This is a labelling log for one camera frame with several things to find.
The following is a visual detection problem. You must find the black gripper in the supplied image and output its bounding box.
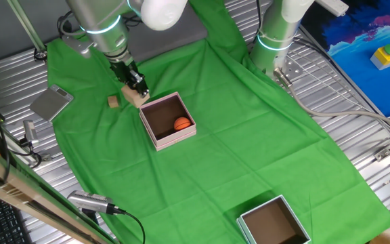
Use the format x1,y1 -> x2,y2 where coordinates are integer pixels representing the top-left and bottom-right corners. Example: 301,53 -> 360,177
109,58 -> 150,99

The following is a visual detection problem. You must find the large wooden block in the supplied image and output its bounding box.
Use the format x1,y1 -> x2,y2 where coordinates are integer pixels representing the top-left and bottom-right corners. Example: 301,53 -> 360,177
121,84 -> 150,109

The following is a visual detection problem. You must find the orange mini basketball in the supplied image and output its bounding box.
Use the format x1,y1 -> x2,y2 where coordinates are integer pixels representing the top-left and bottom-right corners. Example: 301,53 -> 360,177
173,117 -> 193,132

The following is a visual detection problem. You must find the pink gift box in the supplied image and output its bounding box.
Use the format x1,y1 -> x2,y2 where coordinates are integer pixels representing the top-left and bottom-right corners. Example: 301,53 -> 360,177
138,91 -> 197,148

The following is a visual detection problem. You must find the teal gift box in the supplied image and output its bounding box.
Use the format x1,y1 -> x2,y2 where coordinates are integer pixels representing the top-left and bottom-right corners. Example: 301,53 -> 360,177
236,194 -> 312,244

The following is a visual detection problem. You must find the yellow box green button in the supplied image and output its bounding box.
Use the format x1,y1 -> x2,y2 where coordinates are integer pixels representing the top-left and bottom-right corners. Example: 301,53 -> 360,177
370,43 -> 390,71

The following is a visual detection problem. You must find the small wooden cube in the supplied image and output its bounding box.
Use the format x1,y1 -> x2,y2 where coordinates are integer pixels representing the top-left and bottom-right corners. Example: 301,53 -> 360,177
107,95 -> 121,109

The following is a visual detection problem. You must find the grey cushion pad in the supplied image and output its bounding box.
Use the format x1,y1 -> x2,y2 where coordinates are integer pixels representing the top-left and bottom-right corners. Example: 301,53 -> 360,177
123,1 -> 209,64

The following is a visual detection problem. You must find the silver digital kitchen scale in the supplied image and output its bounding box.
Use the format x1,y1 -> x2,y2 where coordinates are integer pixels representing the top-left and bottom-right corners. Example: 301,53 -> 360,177
29,84 -> 74,123

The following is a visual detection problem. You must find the green cloth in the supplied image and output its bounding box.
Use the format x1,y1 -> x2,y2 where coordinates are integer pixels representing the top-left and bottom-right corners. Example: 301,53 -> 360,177
45,0 -> 390,244

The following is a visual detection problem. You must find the green aluminium strut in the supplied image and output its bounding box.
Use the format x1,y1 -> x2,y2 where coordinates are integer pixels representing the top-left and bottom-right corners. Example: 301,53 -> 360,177
7,0 -> 49,60

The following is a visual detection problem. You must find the white power strip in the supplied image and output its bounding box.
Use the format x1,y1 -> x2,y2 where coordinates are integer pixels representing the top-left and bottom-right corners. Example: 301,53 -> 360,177
315,0 -> 350,17

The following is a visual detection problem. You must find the blue painted mat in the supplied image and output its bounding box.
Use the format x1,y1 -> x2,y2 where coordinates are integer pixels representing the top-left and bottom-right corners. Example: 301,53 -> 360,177
299,0 -> 390,118

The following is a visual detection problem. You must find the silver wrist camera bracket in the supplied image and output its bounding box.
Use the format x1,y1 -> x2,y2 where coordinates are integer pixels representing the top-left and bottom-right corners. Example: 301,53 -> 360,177
61,33 -> 93,58

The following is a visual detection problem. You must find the silver camera with black mount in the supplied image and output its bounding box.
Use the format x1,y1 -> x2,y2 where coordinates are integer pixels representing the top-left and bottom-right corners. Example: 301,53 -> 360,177
66,189 -> 127,224

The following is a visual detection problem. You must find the black camera cable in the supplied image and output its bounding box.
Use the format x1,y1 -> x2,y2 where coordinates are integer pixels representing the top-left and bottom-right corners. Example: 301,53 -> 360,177
122,209 -> 147,244

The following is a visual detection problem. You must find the brown desk edge rail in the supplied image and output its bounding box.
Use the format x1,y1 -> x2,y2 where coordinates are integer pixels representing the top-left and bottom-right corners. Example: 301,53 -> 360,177
0,140 -> 120,244

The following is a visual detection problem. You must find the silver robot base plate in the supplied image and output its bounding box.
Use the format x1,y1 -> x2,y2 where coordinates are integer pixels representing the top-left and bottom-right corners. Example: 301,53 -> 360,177
271,54 -> 305,85

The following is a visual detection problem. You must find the grey corrugated hose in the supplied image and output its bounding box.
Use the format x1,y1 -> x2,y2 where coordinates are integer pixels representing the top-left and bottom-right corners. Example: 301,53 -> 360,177
274,67 -> 390,135

